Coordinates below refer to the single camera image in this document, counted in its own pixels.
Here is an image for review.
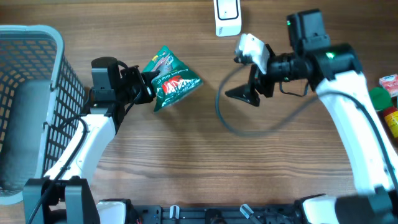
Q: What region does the green 3M gloves packet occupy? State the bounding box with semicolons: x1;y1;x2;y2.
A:
143;45;203;113

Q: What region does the green lid glass jar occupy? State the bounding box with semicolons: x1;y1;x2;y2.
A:
369;87;393;111

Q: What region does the small red tissue box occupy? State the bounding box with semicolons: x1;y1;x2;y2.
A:
379;74;398;98

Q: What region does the yellow red sauce bottle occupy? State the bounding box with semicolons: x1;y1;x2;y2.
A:
382;106;397;139

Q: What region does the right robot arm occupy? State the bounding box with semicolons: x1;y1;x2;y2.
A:
226;9;397;223

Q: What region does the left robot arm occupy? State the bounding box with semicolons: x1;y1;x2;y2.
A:
22;57;160;223

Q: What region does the grey plastic mesh basket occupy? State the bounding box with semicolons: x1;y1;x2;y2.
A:
1;25;85;205

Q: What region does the black right camera cable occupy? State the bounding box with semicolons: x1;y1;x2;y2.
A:
215;62;398;194

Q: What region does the black camera cable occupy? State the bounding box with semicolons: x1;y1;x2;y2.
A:
215;62;398;194
26;60;144;224

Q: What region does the black left camera cable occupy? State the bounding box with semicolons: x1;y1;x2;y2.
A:
26;60;144;224

